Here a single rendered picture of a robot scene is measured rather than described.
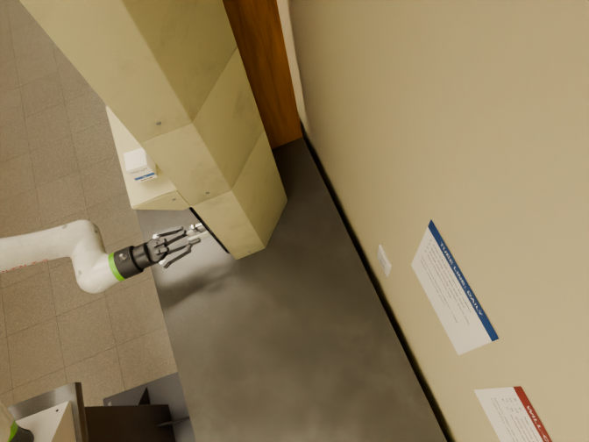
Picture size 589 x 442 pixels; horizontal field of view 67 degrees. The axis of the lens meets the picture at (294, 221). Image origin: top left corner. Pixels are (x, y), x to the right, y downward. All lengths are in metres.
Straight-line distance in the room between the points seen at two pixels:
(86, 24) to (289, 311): 1.07
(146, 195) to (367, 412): 0.90
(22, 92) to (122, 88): 3.16
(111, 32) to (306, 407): 1.15
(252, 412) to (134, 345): 1.33
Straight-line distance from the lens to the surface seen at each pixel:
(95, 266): 1.47
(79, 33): 0.72
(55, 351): 2.92
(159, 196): 1.08
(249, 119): 1.12
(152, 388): 2.61
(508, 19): 0.43
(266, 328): 1.50
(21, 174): 3.51
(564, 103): 0.41
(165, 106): 0.84
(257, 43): 1.32
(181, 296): 1.60
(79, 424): 1.70
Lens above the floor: 2.40
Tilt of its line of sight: 67 degrees down
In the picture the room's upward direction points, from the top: 18 degrees counter-clockwise
